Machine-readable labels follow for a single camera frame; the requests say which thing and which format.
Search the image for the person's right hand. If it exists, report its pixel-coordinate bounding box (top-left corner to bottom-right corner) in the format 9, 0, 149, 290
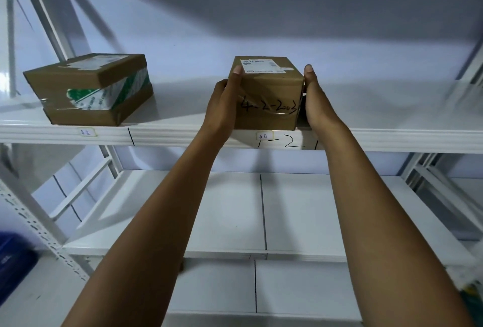
303, 64, 347, 132

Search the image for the person's left hand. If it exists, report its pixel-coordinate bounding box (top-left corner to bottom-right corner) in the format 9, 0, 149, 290
201, 65, 244, 141

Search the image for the small cardboard box with handwriting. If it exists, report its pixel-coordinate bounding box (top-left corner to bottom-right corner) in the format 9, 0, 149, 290
229, 56, 305, 131

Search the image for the person's left forearm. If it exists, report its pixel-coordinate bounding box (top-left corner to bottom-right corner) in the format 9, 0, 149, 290
60, 125, 228, 327

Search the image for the person's right forearm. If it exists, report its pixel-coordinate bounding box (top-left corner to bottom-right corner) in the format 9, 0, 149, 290
315, 122, 477, 327

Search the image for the white metal shelving rack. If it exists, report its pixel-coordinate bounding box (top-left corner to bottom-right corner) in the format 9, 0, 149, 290
0, 0, 483, 327

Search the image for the cardboard box with green tape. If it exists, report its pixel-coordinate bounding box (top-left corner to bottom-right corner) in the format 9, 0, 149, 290
23, 53, 154, 127

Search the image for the blue plastic crate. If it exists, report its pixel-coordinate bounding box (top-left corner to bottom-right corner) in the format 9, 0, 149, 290
0, 232, 39, 306

